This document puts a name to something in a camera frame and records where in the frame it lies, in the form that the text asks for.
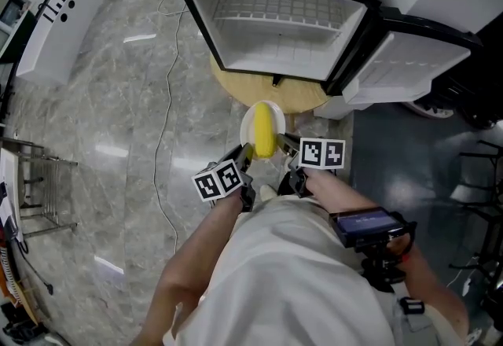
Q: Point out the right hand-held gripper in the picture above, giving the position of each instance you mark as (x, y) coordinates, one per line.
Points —
(322, 153)

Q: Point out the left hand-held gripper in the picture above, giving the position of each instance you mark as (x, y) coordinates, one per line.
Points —
(220, 179)

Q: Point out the white plate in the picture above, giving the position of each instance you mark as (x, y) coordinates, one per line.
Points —
(247, 128)

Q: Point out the yellow corn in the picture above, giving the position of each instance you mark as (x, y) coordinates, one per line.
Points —
(263, 128)

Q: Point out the black refrigerator with white interior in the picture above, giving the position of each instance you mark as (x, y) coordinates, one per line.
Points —
(275, 49)

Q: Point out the person's left forearm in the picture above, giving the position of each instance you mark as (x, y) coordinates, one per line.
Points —
(188, 258)

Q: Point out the person's right forearm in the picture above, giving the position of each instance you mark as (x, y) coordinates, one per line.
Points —
(342, 191)

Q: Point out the person's white shoe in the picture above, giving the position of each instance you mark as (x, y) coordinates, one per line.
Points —
(268, 192)

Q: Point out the round wooden table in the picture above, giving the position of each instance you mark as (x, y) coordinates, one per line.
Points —
(291, 94)

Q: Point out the black forearm-mounted screen device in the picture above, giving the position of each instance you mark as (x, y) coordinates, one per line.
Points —
(365, 222)

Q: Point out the person's white shirt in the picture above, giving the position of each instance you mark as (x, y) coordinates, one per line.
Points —
(283, 277)

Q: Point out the black metal stand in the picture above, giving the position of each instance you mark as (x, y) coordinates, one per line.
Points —
(487, 210)

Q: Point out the white panel with black dots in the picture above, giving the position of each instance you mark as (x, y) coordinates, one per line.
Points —
(55, 34)

